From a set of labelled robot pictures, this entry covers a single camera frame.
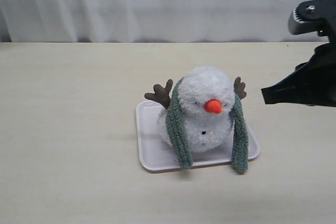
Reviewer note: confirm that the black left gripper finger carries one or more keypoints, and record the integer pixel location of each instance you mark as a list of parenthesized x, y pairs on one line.
[(292, 89)]

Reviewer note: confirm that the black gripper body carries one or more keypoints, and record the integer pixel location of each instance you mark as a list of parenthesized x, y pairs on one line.
[(316, 81)]

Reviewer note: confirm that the green fuzzy scarf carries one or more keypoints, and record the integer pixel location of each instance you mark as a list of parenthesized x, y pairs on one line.
[(200, 117)]

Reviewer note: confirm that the white rectangular tray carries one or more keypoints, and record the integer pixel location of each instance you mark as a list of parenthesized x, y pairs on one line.
[(157, 157)]

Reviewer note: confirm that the white plush snowman toy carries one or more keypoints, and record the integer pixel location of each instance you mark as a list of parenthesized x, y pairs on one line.
[(205, 75)]

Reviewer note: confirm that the white backdrop curtain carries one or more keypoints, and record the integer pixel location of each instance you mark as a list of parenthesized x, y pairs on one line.
[(148, 21)]

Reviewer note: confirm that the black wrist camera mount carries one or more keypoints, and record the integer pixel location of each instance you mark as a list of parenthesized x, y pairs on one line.
[(313, 16)]

